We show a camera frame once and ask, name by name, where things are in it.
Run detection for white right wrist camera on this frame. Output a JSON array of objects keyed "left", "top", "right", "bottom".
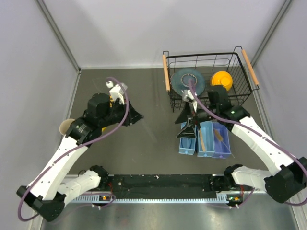
[{"left": 182, "top": 90, "right": 198, "bottom": 113}]

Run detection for yellow ribbed bowl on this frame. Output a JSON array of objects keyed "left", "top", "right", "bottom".
[{"left": 210, "top": 71, "right": 233, "bottom": 91}]

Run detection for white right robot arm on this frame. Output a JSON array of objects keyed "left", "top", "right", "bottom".
[{"left": 176, "top": 85, "right": 307, "bottom": 205}]

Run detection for yellow test tube rack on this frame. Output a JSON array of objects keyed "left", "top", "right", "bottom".
[{"left": 101, "top": 97, "right": 115, "bottom": 132}]

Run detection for wooden test tube holder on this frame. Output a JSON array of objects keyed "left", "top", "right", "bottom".
[{"left": 199, "top": 129, "right": 206, "bottom": 152}]

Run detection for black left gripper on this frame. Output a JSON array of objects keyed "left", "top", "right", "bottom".
[{"left": 99, "top": 98, "right": 143, "bottom": 127}]

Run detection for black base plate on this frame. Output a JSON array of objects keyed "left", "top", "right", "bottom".
[{"left": 81, "top": 173, "right": 243, "bottom": 199}]

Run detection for blue safety goggles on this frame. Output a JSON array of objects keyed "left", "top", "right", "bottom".
[{"left": 180, "top": 138, "right": 195, "bottom": 149}]

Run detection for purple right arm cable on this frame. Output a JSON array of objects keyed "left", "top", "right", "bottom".
[{"left": 188, "top": 78, "right": 307, "bottom": 207}]

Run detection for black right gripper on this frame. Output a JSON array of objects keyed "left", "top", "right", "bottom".
[{"left": 175, "top": 100, "right": 219, "bottom": 138}]

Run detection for black wire basket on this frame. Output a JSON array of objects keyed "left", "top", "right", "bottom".
[{"left": 163, "top": 46, "right": 259, "bottom": 111}]

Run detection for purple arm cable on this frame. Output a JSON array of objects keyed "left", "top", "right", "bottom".
[
  {"left": 188, "top": 78, "right": 307, "bottom": 207},
  {"left": 18, "top": 76, "right": 130, "bottom": 221}
]

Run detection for light blue bin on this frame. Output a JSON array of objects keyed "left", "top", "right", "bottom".
[
  {"left": 178, "top": 138, "right": 196, "bottom": 155},
  {"left": 197, "top": 121, "right": 215, "bottom": 158}
]

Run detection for light blue middle bin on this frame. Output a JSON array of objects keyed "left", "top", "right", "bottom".
[{"left": 197, "top": 121, "right": 215, "bottom": 158}]

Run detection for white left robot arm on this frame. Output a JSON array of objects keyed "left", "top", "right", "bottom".
[{"left": 16, "top": 91, "right": 142, "bottom": 222}]

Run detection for wire test tube brush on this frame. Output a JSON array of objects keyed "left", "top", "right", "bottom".
[{"left": 213, "top": 129, "right": 236, "bottom": 158}]

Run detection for blue ceramic plate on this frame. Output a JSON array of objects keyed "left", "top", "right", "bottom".
[{"left": 171, "top": 69, "right": 206, "bottom": 96}]

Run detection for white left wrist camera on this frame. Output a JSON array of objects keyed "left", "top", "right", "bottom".
[{"left": 106, "top": 81, "right": 125, "bottom": 105}]

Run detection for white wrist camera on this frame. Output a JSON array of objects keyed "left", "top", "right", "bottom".
[
  {"left": 182, "top": 90, "right": 198, "bottom": 113},
  {"left": 106, "top": 81, "right": 125, "bottom": 105}
]

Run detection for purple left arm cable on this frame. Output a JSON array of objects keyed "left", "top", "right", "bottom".
[{"left": 18, "top": 76, "right": 130, "bottom": 221}]

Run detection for beige ceramic mug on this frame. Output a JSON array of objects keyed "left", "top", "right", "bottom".
[{"left": 59, "top": 118, "right": 75, "bottom": 136}]

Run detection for light blue left bin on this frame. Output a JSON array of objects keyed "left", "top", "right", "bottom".
[{"left": 178, "top": 138, "right": 196, "bottom": 155}]

